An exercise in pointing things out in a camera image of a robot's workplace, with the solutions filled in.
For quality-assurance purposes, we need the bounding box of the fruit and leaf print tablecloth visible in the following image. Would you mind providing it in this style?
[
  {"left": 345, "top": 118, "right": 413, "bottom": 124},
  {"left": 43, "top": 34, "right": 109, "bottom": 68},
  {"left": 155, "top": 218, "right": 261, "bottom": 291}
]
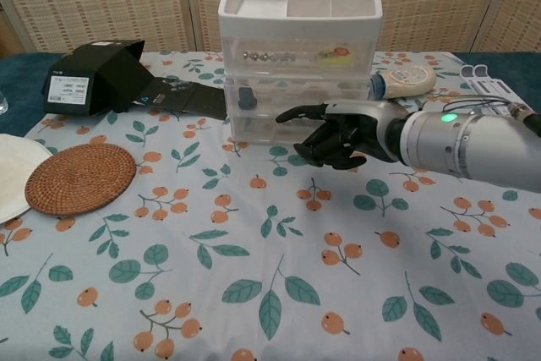
[{"left": 0, "top": 50, "right": 541, "bottom": 361}]

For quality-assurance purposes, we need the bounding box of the black flat packaging sleeve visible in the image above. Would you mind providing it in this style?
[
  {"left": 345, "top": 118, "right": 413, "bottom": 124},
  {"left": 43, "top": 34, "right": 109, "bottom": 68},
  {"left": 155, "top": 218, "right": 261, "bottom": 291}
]
[{"left": 133, "top": 75, "right": 228, "bottom": 121}]

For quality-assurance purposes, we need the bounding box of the white folding stand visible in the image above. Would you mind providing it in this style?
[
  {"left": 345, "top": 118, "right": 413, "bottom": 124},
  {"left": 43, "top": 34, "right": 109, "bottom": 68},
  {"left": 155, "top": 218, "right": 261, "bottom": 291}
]
[{"left": 460, "top": 63, "right": 534, "bottom": 113}]

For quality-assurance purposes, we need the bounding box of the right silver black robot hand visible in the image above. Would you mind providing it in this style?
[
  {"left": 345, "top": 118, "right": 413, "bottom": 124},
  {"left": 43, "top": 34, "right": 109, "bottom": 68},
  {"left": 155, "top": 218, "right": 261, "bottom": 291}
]
[{"left": 275, "top": 101, "right": 402, "bottom": 170}]

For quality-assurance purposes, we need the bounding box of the white plastic drawer organizer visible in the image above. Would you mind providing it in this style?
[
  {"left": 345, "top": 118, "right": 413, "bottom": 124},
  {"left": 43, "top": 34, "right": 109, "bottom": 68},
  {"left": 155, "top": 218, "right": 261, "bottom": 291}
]
[{"left": 216, "top": 0, "right": 384, "bottom": 142}]

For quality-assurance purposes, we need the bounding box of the clear plastic container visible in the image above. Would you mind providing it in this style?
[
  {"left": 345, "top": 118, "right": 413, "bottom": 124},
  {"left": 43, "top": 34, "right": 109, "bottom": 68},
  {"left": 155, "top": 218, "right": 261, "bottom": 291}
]
[{"left": 230, "top": 110, "right": 365, "bottom": 142}]

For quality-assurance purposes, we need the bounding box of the colourful small trinket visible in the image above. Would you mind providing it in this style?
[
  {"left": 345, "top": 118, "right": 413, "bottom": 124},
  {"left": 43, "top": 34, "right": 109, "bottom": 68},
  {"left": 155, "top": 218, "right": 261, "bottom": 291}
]
[{"left": 314, "top": 46, "right": 352, "bottom": 62}]

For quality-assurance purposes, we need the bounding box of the cream mayonnaise squeeze bottle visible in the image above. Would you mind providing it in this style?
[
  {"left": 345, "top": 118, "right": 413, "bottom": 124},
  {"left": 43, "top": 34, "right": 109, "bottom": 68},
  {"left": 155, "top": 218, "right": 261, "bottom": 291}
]
[{"left": 368, "top": 63, "right": 437, "bottom": 101}]

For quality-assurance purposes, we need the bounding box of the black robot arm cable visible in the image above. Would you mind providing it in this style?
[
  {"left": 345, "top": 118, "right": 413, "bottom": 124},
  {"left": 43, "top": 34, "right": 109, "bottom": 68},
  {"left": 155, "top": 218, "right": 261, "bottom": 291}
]
[{"left": 422, "top": 93, "right": 541, "bottom": 126}]

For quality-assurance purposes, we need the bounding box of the brown woven rattan coaster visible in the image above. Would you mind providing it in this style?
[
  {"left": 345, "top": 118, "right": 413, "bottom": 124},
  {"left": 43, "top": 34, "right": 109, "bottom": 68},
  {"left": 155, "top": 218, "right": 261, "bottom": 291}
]
[{"left": 24, "top": 143, "right": 138, "bottom": 216}]

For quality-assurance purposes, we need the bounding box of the white round plate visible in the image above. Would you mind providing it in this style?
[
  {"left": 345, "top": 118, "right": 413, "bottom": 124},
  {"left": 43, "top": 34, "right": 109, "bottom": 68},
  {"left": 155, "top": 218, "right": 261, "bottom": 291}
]
[{"left": 0, "top": 133, "right": 54, "bottom": 225}]

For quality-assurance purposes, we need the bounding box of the black cardboard box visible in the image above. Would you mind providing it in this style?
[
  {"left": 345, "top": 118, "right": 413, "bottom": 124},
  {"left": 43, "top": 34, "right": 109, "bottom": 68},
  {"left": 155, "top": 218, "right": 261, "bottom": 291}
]
[{"left": 41, "top": 39, "right": 154, "bottom": 118}]

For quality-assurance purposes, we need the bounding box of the string of silver beads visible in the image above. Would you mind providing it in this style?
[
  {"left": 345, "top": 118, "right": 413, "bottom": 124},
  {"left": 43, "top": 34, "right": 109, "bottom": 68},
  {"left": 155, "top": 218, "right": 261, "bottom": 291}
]
[{"left": 241, "top": 51, "right": 297, "bottom": 62}]

